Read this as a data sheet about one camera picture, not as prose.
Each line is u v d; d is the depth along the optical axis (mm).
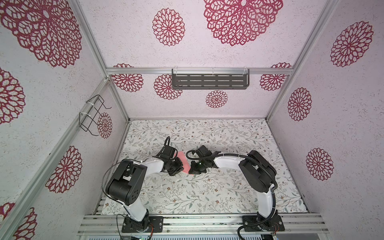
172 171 821
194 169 830
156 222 739
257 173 510
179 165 835
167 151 777
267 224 639
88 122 772
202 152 777
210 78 953
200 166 815
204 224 760
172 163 810
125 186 464
